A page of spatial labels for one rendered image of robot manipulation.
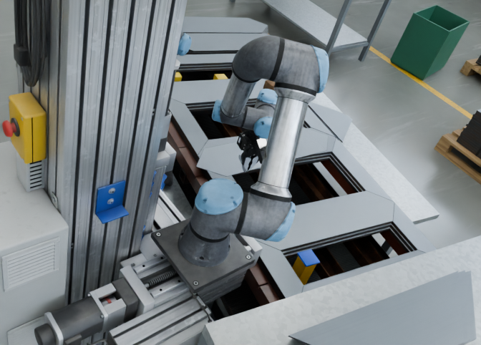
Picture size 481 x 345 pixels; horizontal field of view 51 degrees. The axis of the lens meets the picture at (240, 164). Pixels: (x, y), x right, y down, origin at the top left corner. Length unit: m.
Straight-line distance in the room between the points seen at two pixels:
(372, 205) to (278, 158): 0.92
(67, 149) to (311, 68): 0.64
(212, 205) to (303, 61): 0.44
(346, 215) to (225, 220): 0.84
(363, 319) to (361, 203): 0.79
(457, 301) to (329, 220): 0.58
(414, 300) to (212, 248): 0.61
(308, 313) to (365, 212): 0.79
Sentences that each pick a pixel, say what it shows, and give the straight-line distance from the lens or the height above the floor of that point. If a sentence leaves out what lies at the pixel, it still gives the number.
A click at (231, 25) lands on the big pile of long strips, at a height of 0.85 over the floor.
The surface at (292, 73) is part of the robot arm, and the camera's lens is 1.33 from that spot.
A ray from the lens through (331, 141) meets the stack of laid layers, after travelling 2.42.
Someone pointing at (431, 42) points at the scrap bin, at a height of 0.40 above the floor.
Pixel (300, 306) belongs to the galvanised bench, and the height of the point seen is 1.05.
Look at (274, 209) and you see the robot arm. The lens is 1.32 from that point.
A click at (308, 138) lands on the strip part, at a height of 0.85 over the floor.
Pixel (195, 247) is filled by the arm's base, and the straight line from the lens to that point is 1.40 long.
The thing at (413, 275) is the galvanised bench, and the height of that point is 1.05.
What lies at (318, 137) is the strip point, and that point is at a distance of 2.42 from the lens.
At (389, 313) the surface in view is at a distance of 1.51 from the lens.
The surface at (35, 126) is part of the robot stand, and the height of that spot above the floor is 1.44.
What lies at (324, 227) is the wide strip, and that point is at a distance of 1.96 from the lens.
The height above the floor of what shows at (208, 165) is 0.85.
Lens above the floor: 2.15
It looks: 38 degrees down
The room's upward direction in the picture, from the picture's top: 18 degrees clockwise
